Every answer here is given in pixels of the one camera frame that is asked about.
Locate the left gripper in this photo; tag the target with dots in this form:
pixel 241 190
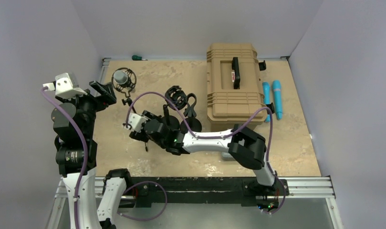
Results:
pixel 106 97

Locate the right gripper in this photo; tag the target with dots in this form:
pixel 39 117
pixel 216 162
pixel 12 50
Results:
pixel 140 135

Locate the silver microphone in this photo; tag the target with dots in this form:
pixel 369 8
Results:
pixel 121 77

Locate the tripod stand with shock mount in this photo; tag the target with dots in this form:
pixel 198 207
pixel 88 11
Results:
pixel 127 89

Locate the round base shock mount stand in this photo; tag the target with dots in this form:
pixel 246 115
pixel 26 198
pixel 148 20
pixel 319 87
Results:
pixel 179 99

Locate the round base clip stand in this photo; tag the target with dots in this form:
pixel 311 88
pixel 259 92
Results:
pixel 191 115

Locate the tan tool case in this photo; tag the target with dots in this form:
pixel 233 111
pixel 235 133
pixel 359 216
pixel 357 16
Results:
pixel 234 87

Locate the blue microphone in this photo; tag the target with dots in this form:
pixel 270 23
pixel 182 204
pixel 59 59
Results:
pixel 277 92
pixel 266 90

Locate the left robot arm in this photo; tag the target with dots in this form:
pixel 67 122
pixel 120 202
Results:
pixel 73 122

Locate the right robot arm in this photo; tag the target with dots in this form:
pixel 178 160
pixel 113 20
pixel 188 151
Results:
pixel 247 147

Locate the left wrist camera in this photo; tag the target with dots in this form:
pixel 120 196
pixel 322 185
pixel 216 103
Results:
pixel 65 86

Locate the green object at wall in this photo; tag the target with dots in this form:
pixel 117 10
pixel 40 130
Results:
pixel 138 58

